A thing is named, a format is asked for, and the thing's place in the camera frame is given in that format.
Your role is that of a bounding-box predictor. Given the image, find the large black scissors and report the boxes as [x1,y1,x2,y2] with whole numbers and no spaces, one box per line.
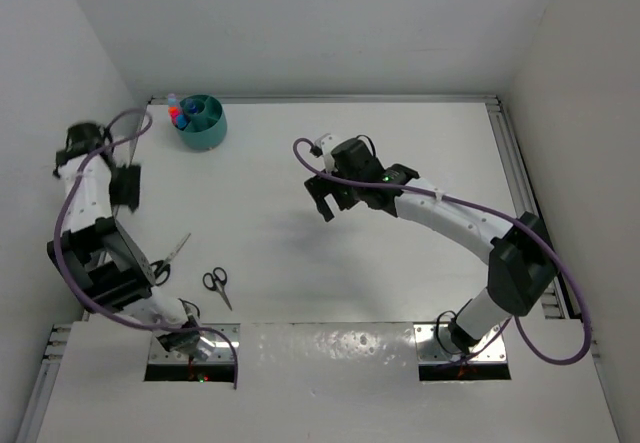
[151,233,191,286]

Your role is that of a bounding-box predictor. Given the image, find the small black scissors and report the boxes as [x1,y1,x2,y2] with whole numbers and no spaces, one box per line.
[202,267,233,311]

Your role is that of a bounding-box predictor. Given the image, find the black orange highlighter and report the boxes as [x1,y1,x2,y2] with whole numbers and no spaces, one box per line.
[173,115,188,128]

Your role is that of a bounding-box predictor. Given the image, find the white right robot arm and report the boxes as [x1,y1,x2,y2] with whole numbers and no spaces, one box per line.
[304,134,557,355]

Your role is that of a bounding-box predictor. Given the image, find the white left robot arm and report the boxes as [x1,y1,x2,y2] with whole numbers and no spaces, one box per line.
[54,121,201,359]

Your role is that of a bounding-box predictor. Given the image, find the teal round desk organizer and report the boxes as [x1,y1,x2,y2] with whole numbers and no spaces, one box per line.
[174,94,228,151]

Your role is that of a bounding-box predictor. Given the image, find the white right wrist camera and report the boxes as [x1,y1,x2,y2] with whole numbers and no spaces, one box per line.
[310,133,345,173]

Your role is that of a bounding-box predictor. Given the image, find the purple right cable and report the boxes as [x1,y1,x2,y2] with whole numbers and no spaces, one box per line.
[291,137,594,365]

